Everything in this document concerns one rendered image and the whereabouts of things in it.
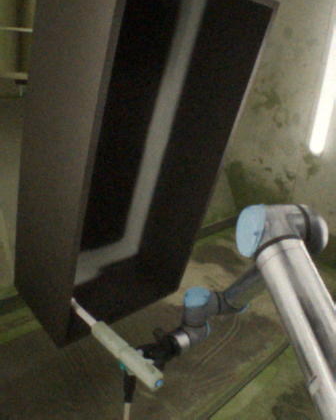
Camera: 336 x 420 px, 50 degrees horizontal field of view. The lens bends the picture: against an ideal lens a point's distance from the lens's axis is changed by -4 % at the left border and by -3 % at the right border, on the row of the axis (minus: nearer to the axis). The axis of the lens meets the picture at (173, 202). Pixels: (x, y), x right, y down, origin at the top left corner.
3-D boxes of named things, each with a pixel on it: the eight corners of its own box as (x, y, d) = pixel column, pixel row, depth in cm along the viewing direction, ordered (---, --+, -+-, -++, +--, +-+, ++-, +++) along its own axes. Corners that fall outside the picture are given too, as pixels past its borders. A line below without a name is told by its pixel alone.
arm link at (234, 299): (338, 195, 91) (235, 290, 145) (297, 195, 87) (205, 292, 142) (356, 236, 85) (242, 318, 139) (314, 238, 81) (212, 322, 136)
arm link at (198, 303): (210, 283, 137) (206, 311, 141) (180, 286, 134) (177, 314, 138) (220, 296, 129) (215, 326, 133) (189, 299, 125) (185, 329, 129)
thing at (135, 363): (157, 419, 114) (166, 370, 105) (146, 428, 111) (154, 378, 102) (73, 336, 144) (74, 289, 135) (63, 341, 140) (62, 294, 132)
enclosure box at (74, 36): (13, 285, 142) (44, -69, 85) (129, 246, 184) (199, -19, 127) (58, 349, 124) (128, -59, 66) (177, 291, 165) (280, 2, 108)
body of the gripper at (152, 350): (152, 378, 119) (176, 362, 128) (156, 360, 116) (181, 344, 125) (136, 364, 124) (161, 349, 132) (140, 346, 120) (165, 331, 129)
